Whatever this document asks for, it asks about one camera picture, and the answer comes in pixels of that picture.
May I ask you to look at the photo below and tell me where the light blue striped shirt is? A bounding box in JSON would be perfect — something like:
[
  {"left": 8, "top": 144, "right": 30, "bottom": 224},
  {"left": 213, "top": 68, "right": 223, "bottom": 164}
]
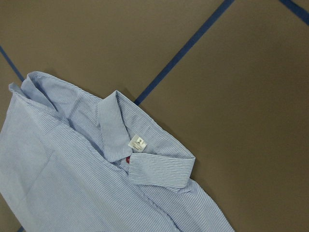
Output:
[{"left": 0, "top": 72, "right": 233, "bottom": 232}]

